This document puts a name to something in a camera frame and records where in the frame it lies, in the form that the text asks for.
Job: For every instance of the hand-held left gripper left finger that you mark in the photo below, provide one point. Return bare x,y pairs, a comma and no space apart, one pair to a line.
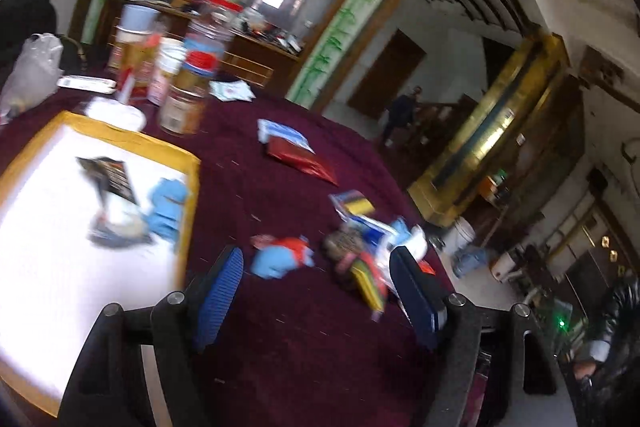
220,292

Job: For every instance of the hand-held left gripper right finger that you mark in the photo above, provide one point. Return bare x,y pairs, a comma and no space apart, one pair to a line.
415,297

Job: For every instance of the striped red yellow cloth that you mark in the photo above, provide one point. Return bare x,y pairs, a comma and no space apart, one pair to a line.
370,282

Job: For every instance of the blue red small packet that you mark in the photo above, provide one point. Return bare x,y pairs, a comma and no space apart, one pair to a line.
277,259

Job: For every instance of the white tray with yellow rim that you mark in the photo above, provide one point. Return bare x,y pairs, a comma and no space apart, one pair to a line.
45,267

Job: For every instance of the white bucket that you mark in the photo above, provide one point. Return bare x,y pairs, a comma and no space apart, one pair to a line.
459,234

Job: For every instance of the colourful striped packet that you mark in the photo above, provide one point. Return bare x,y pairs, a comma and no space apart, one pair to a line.
355,203

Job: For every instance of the maroon tablecloth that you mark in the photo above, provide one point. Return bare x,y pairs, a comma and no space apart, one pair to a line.
280,197

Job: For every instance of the red foil packet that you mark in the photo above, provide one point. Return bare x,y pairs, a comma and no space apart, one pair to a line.
300,159

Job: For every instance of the black packet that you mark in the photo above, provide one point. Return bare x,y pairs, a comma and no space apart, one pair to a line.
112,177

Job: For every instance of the blue white wipes packet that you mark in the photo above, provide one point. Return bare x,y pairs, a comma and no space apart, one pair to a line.
285,132

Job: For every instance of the glass jar with red lid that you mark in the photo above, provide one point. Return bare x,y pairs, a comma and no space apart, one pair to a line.
185,97

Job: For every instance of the brown wooden door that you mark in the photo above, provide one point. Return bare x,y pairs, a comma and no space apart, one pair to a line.
387,72

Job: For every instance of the flat white packet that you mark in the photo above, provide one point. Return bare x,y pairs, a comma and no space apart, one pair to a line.
85,84

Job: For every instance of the yellow bottle with blue cap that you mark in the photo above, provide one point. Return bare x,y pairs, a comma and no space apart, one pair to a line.
135,42

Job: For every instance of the green bamboo painted pillar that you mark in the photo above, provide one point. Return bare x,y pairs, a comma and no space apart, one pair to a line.
350,17

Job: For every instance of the white plastic bag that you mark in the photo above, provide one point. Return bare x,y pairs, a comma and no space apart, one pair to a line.
32,72

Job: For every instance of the black backpack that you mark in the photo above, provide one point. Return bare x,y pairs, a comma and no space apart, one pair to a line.
25,14

